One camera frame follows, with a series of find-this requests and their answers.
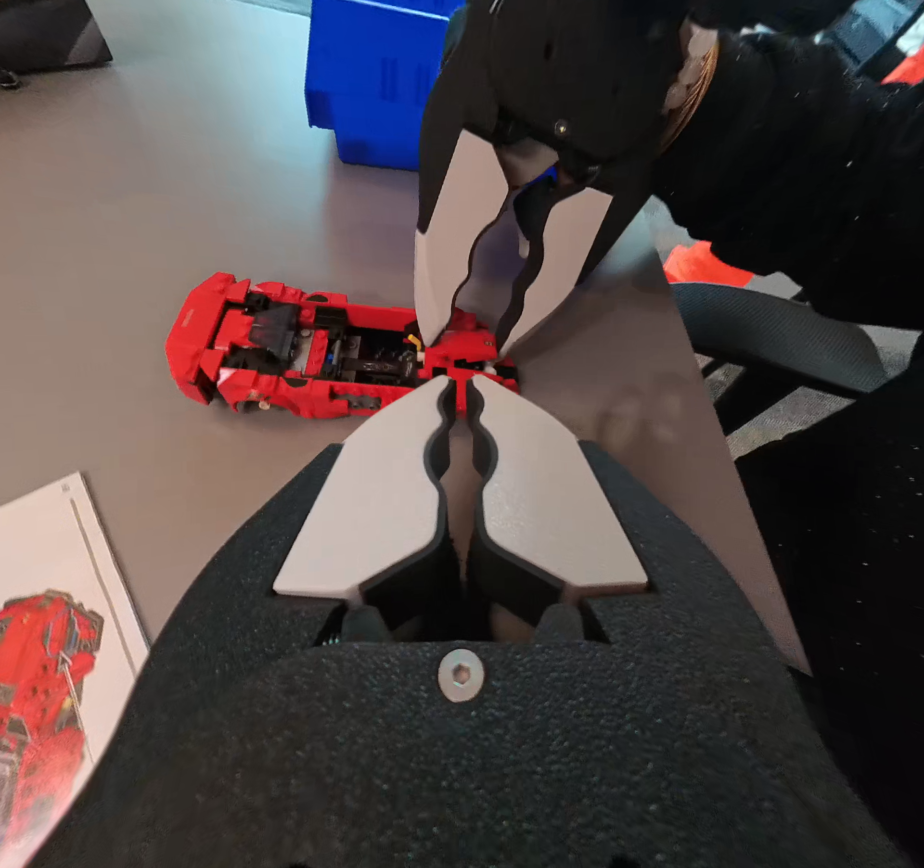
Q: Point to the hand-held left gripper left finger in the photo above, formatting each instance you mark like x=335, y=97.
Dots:
x=375, y=507

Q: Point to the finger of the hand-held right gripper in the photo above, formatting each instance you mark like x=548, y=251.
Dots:
x=451, y=233
x=567, y=254

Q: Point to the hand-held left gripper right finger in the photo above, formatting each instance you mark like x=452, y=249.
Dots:
x=548, y=514

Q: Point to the red lego car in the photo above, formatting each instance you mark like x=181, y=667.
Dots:
x=289, y=363

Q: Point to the lego instruction booklet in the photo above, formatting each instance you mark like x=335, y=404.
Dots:
x=50, y=630

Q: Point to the person's right forearm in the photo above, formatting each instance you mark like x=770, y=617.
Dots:
x=873, y=197

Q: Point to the dark lego box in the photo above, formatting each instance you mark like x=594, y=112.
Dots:
x=43, y=9

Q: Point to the person's right hand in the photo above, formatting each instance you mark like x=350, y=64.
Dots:
x=751, y=139

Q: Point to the orange object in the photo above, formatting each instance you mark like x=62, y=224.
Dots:
x=704, y=269

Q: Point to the black mesh office chair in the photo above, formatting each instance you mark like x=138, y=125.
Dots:
x=779, y=327

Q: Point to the person's black clothing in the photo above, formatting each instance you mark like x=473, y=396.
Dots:
x=852, y=557

